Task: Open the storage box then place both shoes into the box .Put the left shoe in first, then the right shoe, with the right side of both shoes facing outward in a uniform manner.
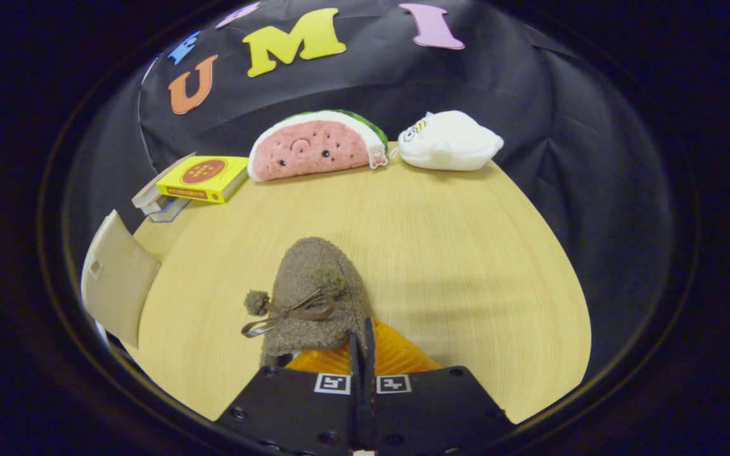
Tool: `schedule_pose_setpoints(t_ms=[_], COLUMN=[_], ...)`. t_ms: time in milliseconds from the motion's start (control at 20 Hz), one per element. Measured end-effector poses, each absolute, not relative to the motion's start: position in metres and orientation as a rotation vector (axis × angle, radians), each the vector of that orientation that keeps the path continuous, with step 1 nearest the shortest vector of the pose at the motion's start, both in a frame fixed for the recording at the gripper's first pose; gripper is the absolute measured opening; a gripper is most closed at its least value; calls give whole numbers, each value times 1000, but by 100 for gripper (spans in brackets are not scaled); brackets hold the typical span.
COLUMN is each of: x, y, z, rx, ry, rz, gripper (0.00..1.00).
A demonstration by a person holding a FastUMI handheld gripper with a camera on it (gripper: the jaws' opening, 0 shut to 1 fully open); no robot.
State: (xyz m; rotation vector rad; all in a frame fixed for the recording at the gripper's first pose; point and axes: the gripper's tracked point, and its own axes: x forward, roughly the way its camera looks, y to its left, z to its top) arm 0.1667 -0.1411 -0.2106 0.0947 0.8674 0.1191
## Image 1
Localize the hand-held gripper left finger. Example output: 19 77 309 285
216 332 366 456

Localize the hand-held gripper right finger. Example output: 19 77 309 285
365 317 518 456

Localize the brown fuzzy shoe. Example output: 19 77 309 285
241 237 373 368

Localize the cream fabric storage box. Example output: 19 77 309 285
81 210 162 349

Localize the blue book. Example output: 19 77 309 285
148 196 191 223

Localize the yellow book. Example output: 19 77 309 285
156 156 249 204

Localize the watermelon slice plush toy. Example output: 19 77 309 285
247 110 389 183

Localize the beige book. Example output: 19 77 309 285
132 153 196 208

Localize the white plush toy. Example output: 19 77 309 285
390 110 504 172

